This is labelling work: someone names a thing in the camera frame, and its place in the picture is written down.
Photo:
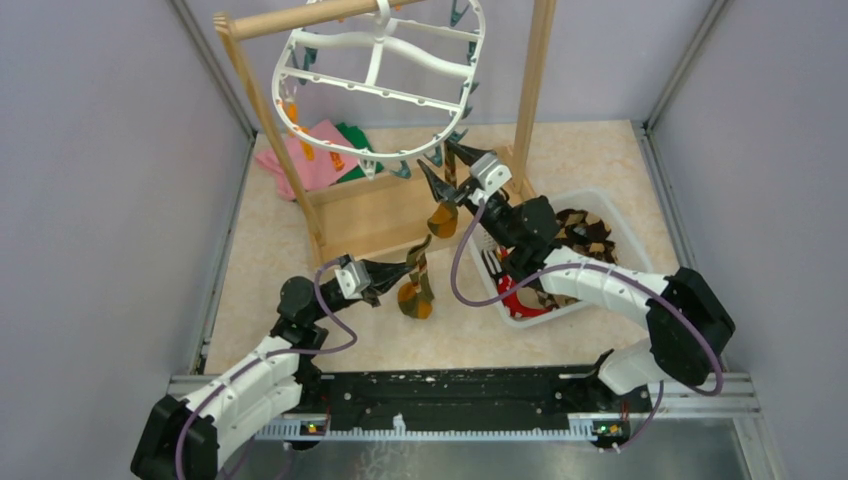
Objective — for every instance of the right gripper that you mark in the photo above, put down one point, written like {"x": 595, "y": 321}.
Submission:
{"x": 442, "y": 192}

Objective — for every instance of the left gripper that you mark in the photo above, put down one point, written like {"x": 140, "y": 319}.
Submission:
{"x": 383, "y": 277}

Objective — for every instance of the olive striped sock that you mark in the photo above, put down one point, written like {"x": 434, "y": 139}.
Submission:
{"x": 415, "y": 297}
{"x": 443, "y": 222}

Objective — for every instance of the white oval clip hanger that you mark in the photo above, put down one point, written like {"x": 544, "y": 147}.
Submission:
{"x": 378, "y": 79}

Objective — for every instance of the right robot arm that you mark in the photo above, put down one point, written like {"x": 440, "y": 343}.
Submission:
{"x": 688, "y": 327}

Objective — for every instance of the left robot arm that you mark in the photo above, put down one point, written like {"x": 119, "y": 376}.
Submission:
{"x": 192, "y": 437}

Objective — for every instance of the wooden hanger rack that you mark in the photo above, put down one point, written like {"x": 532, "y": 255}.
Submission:
{"x": 373, "y": 218}

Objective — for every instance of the green cloth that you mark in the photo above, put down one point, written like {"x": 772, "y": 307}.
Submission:
{"x": 358, "y": 139}

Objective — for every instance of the pink cloth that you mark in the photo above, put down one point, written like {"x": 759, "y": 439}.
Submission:
{"x": 323, "y": 170}

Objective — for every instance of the brown argyle sock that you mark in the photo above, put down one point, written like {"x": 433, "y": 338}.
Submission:
{"x": 587, "y": 234}

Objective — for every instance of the red white striped sock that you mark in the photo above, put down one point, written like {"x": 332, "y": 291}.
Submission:
{"x": 522, "y": 304}

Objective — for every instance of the white plastic laundry basket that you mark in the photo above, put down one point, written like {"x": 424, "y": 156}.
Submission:
{"x": 629, "y": 249}

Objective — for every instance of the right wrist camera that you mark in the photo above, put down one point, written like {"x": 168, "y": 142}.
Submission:
{"x": 488, "y": 175}

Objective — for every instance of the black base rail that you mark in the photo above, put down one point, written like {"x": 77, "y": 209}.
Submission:
{"x": 479, "y": 403}

